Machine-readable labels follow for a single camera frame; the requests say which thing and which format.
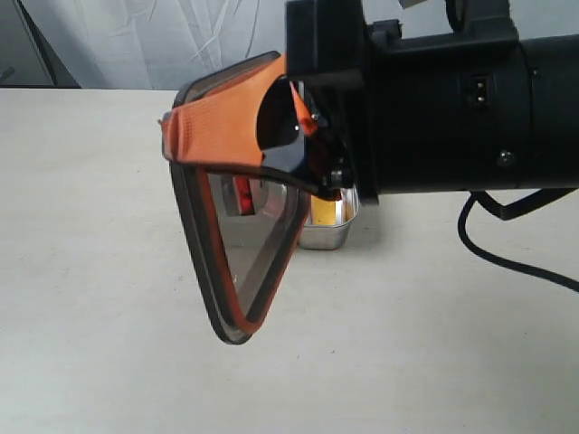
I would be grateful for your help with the red toy sausage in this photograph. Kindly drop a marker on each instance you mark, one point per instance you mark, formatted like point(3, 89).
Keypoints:
point(243, 191)

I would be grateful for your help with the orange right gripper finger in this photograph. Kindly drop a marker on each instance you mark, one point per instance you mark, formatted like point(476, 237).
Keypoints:
point(232, 116)

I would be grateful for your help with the yellow toy cheese block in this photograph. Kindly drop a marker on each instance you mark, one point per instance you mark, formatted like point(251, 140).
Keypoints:
point(323, 213)

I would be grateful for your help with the white backdrop curtain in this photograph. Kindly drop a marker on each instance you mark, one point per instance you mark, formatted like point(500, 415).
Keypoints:
point(158, 45)

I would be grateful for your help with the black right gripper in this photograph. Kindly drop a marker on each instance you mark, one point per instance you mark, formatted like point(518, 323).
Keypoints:
point(439, 113)

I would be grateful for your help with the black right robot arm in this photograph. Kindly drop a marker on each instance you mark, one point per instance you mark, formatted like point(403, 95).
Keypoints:
point(550, 159)

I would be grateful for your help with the dark stand behind table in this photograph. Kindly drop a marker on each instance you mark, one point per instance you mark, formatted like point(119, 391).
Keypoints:
point(27, 59)

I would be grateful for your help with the stainless steel lunch box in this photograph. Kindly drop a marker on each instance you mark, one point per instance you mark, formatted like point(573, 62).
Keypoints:
point(270, 200)

